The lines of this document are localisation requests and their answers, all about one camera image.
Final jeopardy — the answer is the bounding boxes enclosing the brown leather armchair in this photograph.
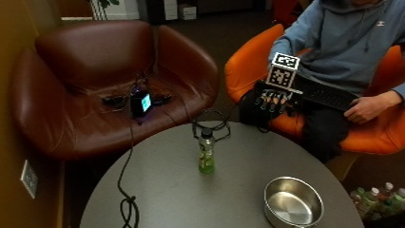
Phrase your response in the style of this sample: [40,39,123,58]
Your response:
[11,20,220,160]

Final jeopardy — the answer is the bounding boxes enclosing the green drink bottle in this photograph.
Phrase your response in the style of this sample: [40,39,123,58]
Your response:
[197,127,216,175]

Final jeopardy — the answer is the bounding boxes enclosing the black adapters with cables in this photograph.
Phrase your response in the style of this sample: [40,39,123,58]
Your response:
[100,92,175,108]

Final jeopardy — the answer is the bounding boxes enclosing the group of bottles on floor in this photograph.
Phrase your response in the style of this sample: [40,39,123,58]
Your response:
[348,181,405,222]

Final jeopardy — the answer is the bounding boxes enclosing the steel bowl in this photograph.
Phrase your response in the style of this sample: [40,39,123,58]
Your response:
[262,176,325,228]

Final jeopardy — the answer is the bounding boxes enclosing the looped black cable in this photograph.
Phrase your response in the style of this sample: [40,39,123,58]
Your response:
[191,102,254,141]

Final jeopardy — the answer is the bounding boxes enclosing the small black device with screen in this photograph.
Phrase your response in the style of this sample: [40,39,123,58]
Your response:
[129,90,153,118]

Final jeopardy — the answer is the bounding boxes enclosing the the person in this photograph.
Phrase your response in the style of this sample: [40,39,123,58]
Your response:
[266,0,405,164]

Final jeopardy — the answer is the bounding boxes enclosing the white marker cube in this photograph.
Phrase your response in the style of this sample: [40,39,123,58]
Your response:
[265,51,302,93]

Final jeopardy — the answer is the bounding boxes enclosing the white cardboard box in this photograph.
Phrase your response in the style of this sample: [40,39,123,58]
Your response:
[177,3,199,21]

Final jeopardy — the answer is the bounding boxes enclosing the orange chair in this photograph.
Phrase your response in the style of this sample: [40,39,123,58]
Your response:
[222,23,405,156]

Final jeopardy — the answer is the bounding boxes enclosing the long black cable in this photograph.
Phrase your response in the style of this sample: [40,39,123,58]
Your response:
[116,113,141,228]

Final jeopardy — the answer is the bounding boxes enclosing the black keyboard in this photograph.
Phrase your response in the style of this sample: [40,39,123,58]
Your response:
[293,75,361,112]

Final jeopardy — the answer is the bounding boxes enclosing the white plant pot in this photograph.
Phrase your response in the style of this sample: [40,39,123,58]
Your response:
[89,0,141,21]

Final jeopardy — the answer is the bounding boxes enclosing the white wall outlet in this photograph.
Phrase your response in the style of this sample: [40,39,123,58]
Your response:
[19,159,40,200]

